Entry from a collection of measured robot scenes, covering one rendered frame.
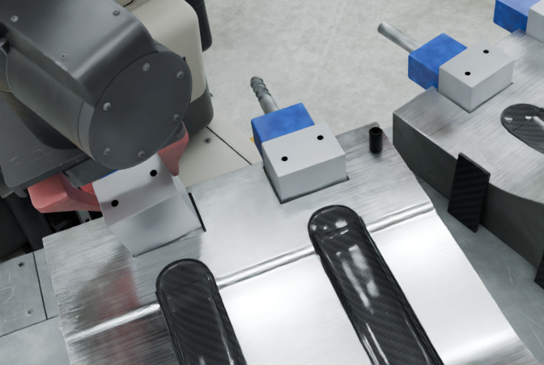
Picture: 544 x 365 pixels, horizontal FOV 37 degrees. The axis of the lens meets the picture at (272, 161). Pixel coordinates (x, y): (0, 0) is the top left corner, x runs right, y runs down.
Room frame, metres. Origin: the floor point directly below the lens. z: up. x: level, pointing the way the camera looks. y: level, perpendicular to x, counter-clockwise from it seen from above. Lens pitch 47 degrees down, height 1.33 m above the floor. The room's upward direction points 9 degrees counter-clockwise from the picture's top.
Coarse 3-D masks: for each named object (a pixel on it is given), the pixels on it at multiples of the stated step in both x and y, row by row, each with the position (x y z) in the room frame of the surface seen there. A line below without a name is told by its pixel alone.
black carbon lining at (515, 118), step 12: (516, 108) 0.45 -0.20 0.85; (528, 108) 0.45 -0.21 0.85; (540, 108) 0.45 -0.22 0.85; (504, 120) 0.44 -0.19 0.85; (516, 120) 0.44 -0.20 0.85; (528, 120) 0.44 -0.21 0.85; (540, 120) 0.44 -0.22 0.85; (516, 132) 0.43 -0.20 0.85; (528, 132) 0.43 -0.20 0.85; (540, 132) 0.43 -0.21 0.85; (528, 144) 0.41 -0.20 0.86; (540, 144) 0.42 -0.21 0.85
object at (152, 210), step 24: (144, 168) 0.36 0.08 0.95; (96, 192) 0.35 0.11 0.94; (120, 192) 0.35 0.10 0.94; (144, 192) 0.35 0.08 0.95; (168, 192) 0.34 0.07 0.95; (120, 216) 0.33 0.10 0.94; (144, 216) 0.34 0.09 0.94; (168, 216) 0.34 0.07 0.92; (192, 216) 0.35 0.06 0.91; (120, 240) 0.33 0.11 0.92; (144, 240) 0.34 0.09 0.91; (168, 240) 0.35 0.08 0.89
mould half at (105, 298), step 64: (192, 192) 0.39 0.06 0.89; (256, 192) 0.38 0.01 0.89; (320, 192) 0.37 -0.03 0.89; (384, 192) 0.36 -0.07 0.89; (64, 256) 0.35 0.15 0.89; (128, 256) 0.34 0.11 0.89; (192, 256) 0.33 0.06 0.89; (256, 256) 0.32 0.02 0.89; (384, 256) 0.31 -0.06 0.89; (448, 256) 0.30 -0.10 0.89; (64, 320) 0.30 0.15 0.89; (128, 320) 0.29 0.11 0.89; (256, 320) 0.28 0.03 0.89; (320, 320) 0.27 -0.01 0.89; (448, 320) 0.26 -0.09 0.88
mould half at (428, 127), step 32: (512, 32) 0.55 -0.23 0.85; (416, 96) 0.49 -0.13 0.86; (512, 96) 0.47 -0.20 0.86; (416, 128) 0.45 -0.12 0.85; (448, 128) 0.44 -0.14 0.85; (480, 128) 0.44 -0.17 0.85; (416, 160) 0.45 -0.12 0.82; (448, 160) 0.42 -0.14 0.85; (480, 160) 0.41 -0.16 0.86; (512, 160) 0.40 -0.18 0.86; (448, 192) 0.42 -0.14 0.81; (512, 192) 0.37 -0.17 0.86; (512, 224) 0.36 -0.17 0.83
